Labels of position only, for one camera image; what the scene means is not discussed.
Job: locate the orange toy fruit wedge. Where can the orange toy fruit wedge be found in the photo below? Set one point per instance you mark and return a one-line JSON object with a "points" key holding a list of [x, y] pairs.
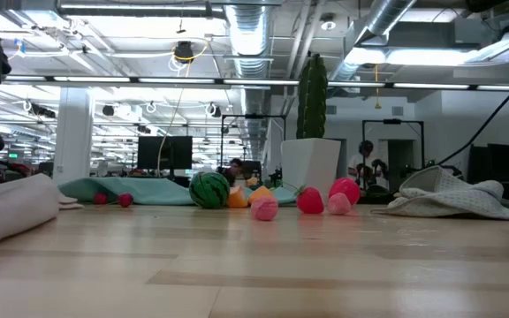
{"points": [[237, 199], [261, 193]]}

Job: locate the pink toy fruit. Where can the pink toy fruit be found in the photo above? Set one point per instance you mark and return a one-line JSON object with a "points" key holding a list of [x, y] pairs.
{"points": [[339, 204], [264, 209]]}

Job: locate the green striped toy watermelon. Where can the green striped toy watermelon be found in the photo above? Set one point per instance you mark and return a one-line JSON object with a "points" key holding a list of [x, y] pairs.
{"points": [[209, 191]]}

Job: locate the red toy strawberry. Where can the red toy strawberry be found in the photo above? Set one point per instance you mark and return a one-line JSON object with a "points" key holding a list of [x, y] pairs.
{"points": [[310, 201]]}

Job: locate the red toy apple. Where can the red toy apple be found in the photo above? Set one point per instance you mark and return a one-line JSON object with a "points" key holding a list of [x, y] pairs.
{"points": [[345, 187]]}

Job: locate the person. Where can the person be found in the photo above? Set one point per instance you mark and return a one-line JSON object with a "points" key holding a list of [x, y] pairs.
{"points": [[360, 161], [236, 167]]}

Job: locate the white hexagonal plant pot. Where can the white hexagonal plant pot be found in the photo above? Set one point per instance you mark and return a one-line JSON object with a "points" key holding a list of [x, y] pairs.
{"points": [[309, 163]]}

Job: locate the black background monitor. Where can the black background monitor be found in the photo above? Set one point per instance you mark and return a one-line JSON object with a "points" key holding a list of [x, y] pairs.
{"points": [[175, 152]]}

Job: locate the green cactus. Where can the green cactus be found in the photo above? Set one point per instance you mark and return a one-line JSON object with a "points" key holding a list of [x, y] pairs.
{"points": [[312, 97]]}

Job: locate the teal cloth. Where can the teal cloth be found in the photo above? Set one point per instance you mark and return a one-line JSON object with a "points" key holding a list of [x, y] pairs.
{"points": [[148, 192]]}

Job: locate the long linear ceiling light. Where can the long linear ceiling light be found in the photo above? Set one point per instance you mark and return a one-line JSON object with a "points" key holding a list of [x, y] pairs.
{"points": [[175, 81]]}

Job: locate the bright ceiling light panel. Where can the bright ceiling light panel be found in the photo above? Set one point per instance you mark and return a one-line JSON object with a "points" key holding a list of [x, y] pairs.
{"points": [[413, 56]]}

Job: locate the grey waffle cloth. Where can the grey waffle cloth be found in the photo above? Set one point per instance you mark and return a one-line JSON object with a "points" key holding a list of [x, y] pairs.
{"points": [[449, 196]]}

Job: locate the black cabinet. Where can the black cabinet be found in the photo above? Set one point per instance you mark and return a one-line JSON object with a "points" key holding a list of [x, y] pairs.
{"points": [[502, 168]]}

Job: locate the beige cloth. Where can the beige cloth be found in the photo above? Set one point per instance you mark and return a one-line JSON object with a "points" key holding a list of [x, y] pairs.
{"points": [[11, 207]]}

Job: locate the black background rig frame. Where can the black background rig frame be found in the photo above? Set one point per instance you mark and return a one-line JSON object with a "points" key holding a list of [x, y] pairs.
{"points": [[391, 121], [254, 116]]}

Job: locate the silver spiral ceiling duct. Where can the silver spiral ceiling duct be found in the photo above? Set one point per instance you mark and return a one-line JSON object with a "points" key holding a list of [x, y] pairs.
{"points": [[250, 40], [385, 17]]}

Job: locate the black ceiling camera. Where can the black ceiling camera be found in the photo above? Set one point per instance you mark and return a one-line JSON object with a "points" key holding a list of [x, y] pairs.
{"points": [[184, 52]]}

